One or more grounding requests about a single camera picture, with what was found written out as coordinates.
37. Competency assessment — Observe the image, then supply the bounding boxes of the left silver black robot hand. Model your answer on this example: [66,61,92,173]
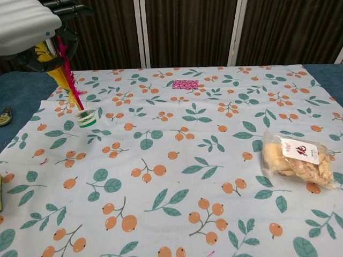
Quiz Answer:
[0,0,95,73]

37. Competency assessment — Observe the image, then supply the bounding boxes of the feather shuttlecock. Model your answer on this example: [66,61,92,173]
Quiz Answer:
[34,35,98,130]

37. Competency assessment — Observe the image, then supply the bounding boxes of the black folding screen panel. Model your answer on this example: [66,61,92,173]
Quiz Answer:
[139,0,247,69]
[227,0,343,66]
[60,0,151,72]

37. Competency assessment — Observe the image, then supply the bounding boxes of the small green tape measure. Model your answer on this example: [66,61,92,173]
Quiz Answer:
[0,105,13,126]

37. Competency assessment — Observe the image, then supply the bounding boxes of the pink patterned rectangular patch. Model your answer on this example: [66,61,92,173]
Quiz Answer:
[171,79,199,90]

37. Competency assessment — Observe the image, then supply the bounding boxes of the floral print tablecloth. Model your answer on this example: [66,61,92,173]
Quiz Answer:
[0,65,343,257]

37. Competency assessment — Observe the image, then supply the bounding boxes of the clear bag of snacks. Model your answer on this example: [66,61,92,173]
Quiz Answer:
[260,128,337,190]

